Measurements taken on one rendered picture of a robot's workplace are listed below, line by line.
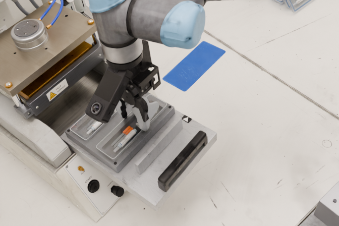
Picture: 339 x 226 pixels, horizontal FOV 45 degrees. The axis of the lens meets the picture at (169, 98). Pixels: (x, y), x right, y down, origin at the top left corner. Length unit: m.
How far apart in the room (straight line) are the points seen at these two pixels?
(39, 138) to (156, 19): 0.45
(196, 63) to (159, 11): 0.76
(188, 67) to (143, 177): 0.59
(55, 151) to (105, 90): 0.25
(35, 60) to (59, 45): 0.07
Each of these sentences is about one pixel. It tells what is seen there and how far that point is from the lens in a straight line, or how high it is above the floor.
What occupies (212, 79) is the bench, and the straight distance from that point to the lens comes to 1.34.
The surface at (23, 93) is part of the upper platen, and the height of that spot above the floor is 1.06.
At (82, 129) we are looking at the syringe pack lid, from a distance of 0.95.
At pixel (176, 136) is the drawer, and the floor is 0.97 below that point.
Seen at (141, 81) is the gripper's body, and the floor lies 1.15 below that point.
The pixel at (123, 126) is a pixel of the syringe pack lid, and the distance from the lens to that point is 0.93.
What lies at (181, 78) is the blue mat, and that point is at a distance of 1.35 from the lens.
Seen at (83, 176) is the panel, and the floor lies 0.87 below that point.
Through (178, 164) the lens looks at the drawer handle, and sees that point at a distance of 0.85.
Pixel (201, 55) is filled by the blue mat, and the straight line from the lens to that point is 1.42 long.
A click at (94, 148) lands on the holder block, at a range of 0.92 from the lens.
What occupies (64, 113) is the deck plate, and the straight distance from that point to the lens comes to 1.09.
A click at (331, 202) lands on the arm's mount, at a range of 1.05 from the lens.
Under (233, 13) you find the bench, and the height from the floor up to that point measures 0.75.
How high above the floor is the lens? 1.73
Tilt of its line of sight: 49 degrees down
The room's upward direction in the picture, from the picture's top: 8 degrees counter-clockwise
